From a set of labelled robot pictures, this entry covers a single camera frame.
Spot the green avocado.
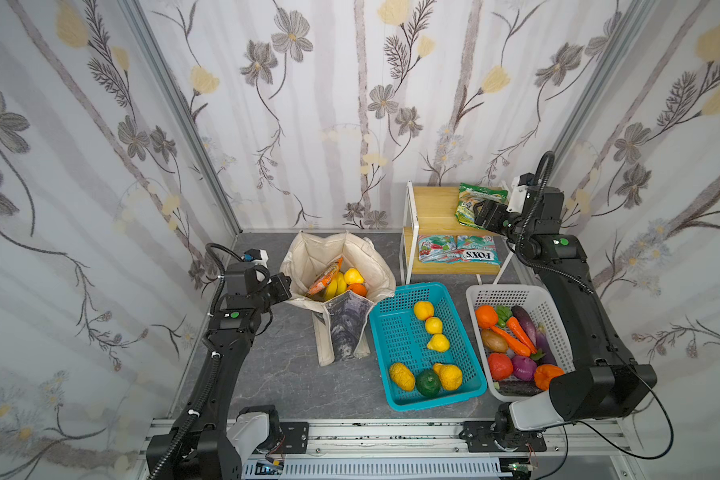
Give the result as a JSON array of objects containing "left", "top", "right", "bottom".
[{"left": 415, "top": 369, "right": 441, "bottom": 398}]

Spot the green yellow candy bag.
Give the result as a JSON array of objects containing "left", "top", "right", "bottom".
[{"left": 455, "top": 183, "right": 509, "bottom": 228}]

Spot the orange carrot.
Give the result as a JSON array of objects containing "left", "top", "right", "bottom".
[{"left": 507, "top": 317, "right": 537, "bottom": 354}]

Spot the orange fruit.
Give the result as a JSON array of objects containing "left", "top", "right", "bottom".
[{"left": 347, "top": 283, "right": 367, "bottom": 297}]

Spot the teal plastic basket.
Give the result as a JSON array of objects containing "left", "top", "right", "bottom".
[{"left": 369, "top": 282, "right": 487, "bottom": 412}]

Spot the white plastic basket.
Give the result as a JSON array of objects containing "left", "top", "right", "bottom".
[{"left": 466, "top": 284, "right": 575, "bottom": 402}]

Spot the dark eggplant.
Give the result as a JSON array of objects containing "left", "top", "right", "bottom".
[{"left": 511, "top": 306, "right": 558, "bottom": 366}]

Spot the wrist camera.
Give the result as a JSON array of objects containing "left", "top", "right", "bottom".
[
  {"left": 242, "top": 248, "right": 269, "bottom": 267},
  {"left": 507, "top": 173, "right": 533, "bottom": 213}
]

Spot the aluminium rail base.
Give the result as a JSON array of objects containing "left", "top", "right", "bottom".
[{"left": 241, "top": 418, "right": 647, "bottom": 479}]

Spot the yellow pear right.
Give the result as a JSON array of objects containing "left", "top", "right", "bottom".
[{"left": 432, "top": 363, "right": 463, "bottom": 392}]

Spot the yellow bumpy citrus left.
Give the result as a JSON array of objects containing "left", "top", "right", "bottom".
[{"left": 388, "top": 363, "right": 416, "bottom": 392}]

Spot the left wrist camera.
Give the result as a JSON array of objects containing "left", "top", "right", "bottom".
[{"left": 242, "top": 248, "right": 269, "bottom": 267}]

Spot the red tomato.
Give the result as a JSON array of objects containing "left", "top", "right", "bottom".
[{"left": 488, "top": 353, "right": 514, "bottom": 381}]

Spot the orange candy bag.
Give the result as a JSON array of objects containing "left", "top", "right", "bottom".
[{"left": 307, "top": 256, "right": 343, "bottom": 296}]

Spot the purple onion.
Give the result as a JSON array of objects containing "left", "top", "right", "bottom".
[{"left": 511, "top": 355, "right": 537, "bottom": 382}]

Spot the brown potato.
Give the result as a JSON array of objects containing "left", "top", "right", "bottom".
[{"left": 480, "top": 329, "right": 509, "bottom": 354}]

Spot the cream canvas tote bag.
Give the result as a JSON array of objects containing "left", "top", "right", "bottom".
[{"left": 281, "top": 232, "right": 396, "bottom": 366}]

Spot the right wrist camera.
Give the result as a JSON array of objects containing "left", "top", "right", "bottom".
[{"left": 507, "top": 173, "right": 533, "bottom": 213}]

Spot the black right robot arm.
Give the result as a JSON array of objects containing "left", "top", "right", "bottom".
[{"left": 475, "top": 151, "right": 657, "bottom": 449}]

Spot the orange tomato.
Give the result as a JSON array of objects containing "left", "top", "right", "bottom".
[{"left": 475, "top": 305, "right": 499, "bottom": 330}]

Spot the white metal wooden shelf rack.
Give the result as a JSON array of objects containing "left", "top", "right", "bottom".
[{"left": 399, "top": 182, "right": 515, "bottom": 285}]

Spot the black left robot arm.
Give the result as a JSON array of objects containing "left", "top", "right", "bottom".
[{"left": 146, "top": 243, "right": 291, "bottom": 479}]

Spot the yellow banana bunch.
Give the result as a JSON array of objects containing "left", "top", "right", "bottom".
[{"left": 323, "top": 272, "right": 347, "bottom": 301}]

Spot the dark cucumber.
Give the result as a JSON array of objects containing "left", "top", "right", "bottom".
[{"left": 494, "top": 380, "right": 542, "bottom": 397}]

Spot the green mint candy bag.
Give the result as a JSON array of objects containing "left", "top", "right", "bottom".
[{"left": 456, "top": 235, "right": 501, "bottom": 265}]

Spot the green leafy vegetable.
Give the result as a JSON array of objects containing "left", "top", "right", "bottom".
[{"left": 494, "top": 305, "right": 513, "bottom": 328}]

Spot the yellow lemon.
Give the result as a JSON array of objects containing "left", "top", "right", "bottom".
[
  {"left": 425, "top": 317, "right": 444, "bottom": 335},
  {"left": 427, "top": 333, "right": 450, "bottom": 353},
  {"left": 344, "top": 268, "right": 365, "bottom": 285}
]

